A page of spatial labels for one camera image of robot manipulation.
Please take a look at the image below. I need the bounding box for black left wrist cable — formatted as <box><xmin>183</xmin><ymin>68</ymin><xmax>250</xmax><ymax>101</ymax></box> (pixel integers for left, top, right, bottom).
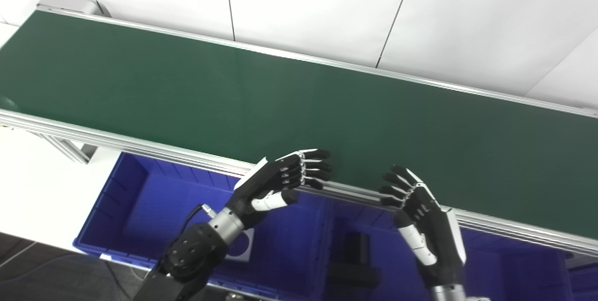
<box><xmin>159</xmin><ymin>203</ymin><xmax>218</xmax><ymax>273</ymax></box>

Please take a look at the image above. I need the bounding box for black block part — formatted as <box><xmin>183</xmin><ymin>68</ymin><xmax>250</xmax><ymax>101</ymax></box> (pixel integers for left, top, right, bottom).
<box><xmin>328</xmin><ymin>231</ymin><xmax>381</xmax><ymax>290</ymax></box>

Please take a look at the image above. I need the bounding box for aluminium conveyor leg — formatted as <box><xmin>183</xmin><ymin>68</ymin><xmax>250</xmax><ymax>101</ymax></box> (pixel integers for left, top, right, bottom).
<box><xmin>40</xmin><ymin>134</ymin><xmax>99</xmax><ymax>165</ymax></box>

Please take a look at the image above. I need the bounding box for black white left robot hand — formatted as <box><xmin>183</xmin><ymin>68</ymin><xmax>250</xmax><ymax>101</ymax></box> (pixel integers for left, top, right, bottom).
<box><xmin>225</xmin><ymin>149</ymin><xmax>333</xmax><ymax>230</ymax></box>

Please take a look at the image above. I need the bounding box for green conveyor belt aluminium frame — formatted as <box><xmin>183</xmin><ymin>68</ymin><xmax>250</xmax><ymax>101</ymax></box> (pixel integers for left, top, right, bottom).
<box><xmin>0</xmin><ymin>7</ymin><xmax>598</xmax><ymax>259</ymax></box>

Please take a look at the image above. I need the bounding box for white square part round hole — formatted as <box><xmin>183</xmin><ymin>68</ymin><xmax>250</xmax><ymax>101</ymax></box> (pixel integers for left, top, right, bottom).
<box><xmin>226</xmin><ymin>228</ymin><xmax>256</xmax><ymax>262</ymax></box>

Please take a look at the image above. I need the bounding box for grey conveyor end housing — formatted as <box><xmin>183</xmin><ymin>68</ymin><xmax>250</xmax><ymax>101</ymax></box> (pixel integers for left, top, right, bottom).
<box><xmin>36</xmin><ymin>0</ymin><xmax>112</xmax><ymax>17</ymax></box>

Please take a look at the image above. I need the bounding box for blue plastic bin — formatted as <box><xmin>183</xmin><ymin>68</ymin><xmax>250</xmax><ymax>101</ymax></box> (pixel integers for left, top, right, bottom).
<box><xmin>72</xmin><ymin>151</ymin><xmax>330</xmax><ymax>301</ymax></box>
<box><xmin>322</xmin><ymin>191</ymin><xmax>576</xmax><ymax>301</ymax></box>
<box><xmin>568</xmin><ymin>257</ymin><xmax>598</xmax><ymax>301</ymax></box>

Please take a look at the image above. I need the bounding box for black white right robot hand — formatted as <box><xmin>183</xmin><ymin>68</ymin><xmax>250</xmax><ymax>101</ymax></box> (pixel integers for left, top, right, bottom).
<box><xmin>378</xmin><ymin>165</ymin><xmax>468</xmax><ymax>289</ymax></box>

